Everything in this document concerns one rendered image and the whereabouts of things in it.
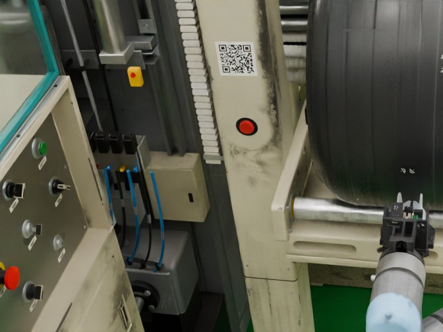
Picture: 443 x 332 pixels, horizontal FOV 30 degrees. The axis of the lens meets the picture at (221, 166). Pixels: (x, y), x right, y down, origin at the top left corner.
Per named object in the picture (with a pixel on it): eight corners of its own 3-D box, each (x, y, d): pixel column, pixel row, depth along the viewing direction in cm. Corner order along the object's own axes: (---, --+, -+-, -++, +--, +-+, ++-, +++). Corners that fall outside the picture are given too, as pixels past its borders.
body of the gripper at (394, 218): (431, 201, 136) (426, 244, 126) (430, 243, 140) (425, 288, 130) (384, 198, 138) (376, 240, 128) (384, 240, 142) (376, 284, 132)
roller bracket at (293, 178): (275, 243, 170) (269, 207, 164) (308, 130, 199) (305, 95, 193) (291, 244, 169) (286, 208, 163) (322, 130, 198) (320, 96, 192)
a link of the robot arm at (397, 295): (367, 359, 121) (358, 314, 117) (376, 309, 130) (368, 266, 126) (422, 360, 118) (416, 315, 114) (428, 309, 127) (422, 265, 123)
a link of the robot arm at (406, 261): (423, 307, 127) (370, 302, 129) (425, 288, 131) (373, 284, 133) (424, 269, 123) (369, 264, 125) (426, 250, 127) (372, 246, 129)
